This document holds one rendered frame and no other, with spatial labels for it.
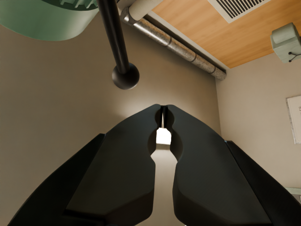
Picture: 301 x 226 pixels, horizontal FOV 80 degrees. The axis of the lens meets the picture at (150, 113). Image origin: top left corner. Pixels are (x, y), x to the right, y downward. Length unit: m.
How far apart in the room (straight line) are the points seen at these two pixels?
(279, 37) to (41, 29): 2.18
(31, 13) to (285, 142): 3.03
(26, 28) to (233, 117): 3.21
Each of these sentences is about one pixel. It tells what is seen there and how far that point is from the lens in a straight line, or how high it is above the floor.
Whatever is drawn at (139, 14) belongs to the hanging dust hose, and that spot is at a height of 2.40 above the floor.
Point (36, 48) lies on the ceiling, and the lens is 1.71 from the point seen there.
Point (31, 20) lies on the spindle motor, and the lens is 0.29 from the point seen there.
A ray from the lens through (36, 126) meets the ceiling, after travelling 1.52.
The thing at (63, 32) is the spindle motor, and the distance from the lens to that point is 0.31.
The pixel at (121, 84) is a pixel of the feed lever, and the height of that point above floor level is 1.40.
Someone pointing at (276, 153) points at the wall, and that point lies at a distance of 3.10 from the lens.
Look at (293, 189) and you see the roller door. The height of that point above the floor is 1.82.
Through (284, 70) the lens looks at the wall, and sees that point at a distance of 3.30.
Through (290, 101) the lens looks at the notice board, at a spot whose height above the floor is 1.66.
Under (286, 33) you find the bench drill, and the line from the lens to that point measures 2.30.
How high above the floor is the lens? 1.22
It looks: 45 degrees up
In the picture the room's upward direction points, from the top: 106 degrees counter-clockwise
